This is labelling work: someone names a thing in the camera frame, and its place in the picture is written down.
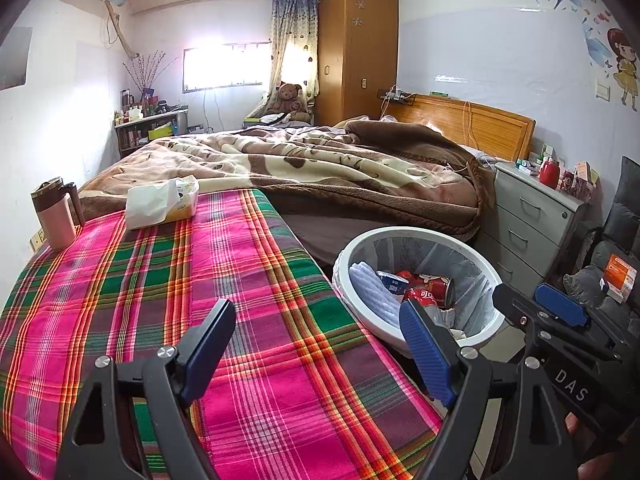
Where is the grey drawer nightstand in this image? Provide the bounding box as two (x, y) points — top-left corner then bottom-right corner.
(472, 161), (586, 301)

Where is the white charging cable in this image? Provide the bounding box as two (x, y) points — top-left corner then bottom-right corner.
(462, 100), (476, 146)

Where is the patterned curtain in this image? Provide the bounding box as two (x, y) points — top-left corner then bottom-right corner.
(267, 0), (321, 111)

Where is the orange white box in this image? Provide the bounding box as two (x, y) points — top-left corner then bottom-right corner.
(602, 254), (638, 303)

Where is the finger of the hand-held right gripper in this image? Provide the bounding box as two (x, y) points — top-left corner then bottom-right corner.
(534, 283), (631, 356)
(492, 284), (556, 343)

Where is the vase of bare branches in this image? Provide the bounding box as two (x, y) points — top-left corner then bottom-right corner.
(122, 50), (173, 103)

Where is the barred window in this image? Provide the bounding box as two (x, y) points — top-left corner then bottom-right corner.
(182, 42), (273, 93)

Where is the white tissue pack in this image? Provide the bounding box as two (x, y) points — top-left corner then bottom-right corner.
(125, 176), (200, 231)

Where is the wooden bed headboard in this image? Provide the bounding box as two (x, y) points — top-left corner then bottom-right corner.
(387, 94), (536, 163)

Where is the red printed packet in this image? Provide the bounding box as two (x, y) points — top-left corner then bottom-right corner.
(560, 162), (601, 201)

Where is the air conditioner pipe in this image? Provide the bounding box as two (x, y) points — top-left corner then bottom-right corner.
(102, 0), (141, 58)

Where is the cartoon girl wall sticker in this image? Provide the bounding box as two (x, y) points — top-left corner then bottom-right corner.
(582, 10), (640, 111)

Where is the brown teddy bear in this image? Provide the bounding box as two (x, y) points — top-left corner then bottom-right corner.
(265, 82), (311, 121)

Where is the brown cream blanket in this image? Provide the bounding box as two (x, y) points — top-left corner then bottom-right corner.
(77, 119), (496, 241)

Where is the green white small box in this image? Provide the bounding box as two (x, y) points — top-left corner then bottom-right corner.
(517, 145), (556, 173)

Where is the dark red drink can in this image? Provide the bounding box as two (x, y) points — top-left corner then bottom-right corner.
(397, 270), (457, 309)

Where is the pink green plaid cloth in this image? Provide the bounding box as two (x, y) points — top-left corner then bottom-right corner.
(0, 187), (446, 480)

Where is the grey wall panel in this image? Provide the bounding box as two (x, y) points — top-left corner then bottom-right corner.
(0, 27), (33, 91)

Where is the white round waste bin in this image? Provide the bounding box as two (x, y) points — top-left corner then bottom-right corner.
(332, 226), (506, 353)

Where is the clear plastic bottle red label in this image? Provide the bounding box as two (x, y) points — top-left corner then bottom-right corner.
(425, 305), (458, 333)

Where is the headboard power strip shelf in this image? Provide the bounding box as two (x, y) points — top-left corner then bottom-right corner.
(377, 87), (416, 106)

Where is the dark cluttered shelf unit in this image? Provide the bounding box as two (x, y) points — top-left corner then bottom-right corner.
(114, 110), (190, 161)

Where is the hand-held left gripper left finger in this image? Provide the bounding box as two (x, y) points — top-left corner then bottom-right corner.
(55, 299), (237, 480)

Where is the pink mug brown lid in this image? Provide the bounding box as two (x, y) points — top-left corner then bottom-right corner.
(30, 176), (87, 252)

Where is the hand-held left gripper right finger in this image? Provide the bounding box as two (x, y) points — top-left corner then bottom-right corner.
(398, 299), (576, 480)

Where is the red jar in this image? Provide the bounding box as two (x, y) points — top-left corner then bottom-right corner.
(539, 156), (560, 190)

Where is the grey cushioned chair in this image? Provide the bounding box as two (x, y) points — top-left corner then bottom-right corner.
(547, 156), (640, 331)

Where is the wooden wardrobe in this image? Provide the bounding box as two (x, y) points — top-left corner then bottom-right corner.
(317, 0), (400, 126)

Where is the mauve bed sheet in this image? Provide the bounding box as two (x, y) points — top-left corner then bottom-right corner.
(277, 205), (483, 266)

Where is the person's right hand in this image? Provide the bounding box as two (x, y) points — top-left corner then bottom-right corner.
(565, 410), (631, 480)

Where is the white blue paper cup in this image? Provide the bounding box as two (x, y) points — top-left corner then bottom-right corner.
(375, 270), (411, 302)

